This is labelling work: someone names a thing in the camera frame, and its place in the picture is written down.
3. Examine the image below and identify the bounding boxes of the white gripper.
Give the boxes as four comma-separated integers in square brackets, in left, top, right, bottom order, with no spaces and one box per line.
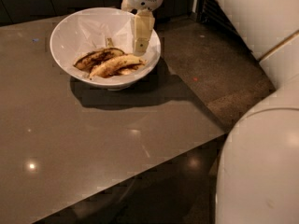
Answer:
[121,0,164,53]

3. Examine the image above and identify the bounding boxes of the yellow spotted banana front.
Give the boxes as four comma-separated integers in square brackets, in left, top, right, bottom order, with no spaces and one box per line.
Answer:
[89,54,146,78]

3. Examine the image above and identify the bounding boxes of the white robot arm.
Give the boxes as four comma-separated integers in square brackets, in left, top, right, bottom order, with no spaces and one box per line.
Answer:
[215,0,299,224]

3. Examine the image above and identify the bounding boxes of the white bowl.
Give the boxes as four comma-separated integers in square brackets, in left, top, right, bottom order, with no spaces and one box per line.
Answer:
[50,7,161,90]

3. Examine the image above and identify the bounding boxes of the dark spotted banana back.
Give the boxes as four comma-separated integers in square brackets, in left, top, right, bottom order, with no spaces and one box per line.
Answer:
[74,47,124,70]

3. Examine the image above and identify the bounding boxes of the white paper liner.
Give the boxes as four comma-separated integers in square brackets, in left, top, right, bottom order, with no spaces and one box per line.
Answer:
[69,14,161,81]

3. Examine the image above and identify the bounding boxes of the stainless refrigerator with vent grille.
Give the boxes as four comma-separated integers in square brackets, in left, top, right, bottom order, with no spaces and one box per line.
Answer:
[196,0,250,49]

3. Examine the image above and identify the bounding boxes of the dark cabinet fronts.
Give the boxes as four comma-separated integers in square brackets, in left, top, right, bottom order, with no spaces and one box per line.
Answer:
[0,0,195,26]

